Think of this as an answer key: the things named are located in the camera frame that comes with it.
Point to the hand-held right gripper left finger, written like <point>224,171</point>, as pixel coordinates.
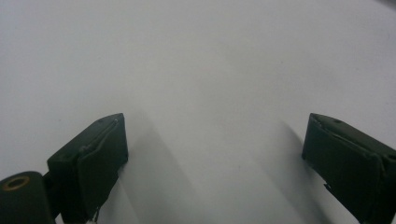
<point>90,165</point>

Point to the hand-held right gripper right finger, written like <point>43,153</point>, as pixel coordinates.
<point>348,161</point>

